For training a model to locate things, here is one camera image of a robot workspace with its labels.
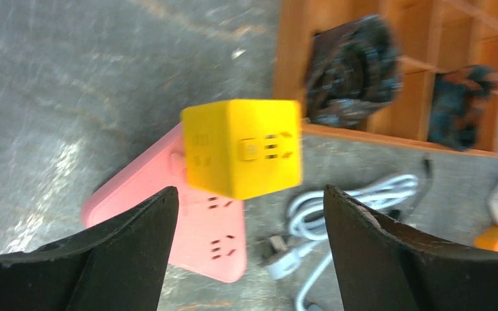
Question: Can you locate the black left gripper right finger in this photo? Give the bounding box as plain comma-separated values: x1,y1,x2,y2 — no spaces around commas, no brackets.
324,185,498,310

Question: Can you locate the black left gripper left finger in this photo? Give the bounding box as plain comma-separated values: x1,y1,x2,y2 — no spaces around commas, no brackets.
0,187,179,310

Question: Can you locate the thin black cable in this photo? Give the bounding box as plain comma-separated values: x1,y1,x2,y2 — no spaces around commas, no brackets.
388,156,436,224

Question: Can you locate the yellow cube socket adapter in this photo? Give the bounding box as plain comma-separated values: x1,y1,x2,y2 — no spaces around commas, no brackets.
181,99,303,200

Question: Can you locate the pink triangular power strip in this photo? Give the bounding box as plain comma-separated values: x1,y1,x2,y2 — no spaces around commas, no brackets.
80,124,247,283

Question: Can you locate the rolled dark orange-patterned tie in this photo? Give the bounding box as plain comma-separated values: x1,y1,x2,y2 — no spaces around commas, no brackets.
427,65,498,152

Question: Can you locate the rolled dark floral tie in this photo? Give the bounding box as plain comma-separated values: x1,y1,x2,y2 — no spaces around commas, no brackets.
305,15,403,128

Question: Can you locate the wooden compartment tray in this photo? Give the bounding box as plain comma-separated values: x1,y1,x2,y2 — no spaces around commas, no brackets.
272,1,498,151

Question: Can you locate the light blue coiled cable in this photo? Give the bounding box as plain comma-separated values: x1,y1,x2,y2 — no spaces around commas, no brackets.
257,174,420,311

